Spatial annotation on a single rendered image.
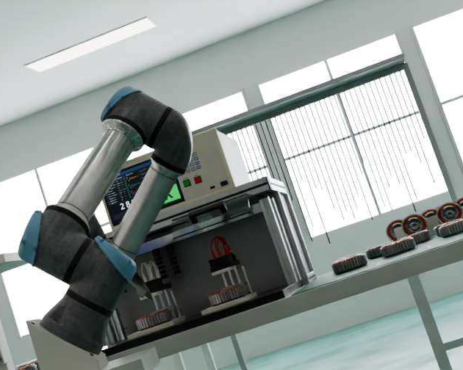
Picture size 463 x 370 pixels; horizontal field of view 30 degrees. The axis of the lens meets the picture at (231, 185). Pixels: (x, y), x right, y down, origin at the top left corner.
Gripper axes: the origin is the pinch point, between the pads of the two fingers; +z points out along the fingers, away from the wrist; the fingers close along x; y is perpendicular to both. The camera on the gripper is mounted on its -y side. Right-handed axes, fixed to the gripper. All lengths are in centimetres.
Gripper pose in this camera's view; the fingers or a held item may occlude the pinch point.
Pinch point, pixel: (130, 304)
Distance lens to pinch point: 250.9
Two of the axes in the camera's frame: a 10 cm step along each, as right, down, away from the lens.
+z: 3.5, 8.2, 4.5
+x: 9.4, -3.2, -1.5
